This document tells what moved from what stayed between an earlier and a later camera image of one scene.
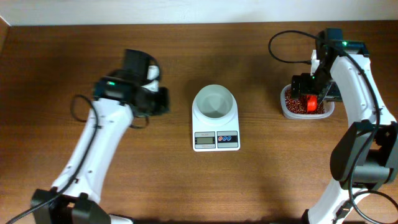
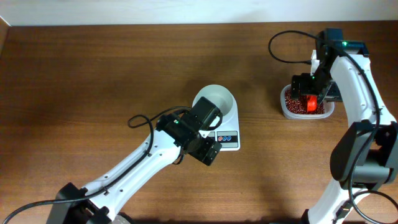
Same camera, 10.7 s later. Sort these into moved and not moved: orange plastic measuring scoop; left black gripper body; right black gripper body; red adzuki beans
Moved: left black gripper body
Not moved: red adzuki beans; orange plastic measuring scoop; right black gripper body
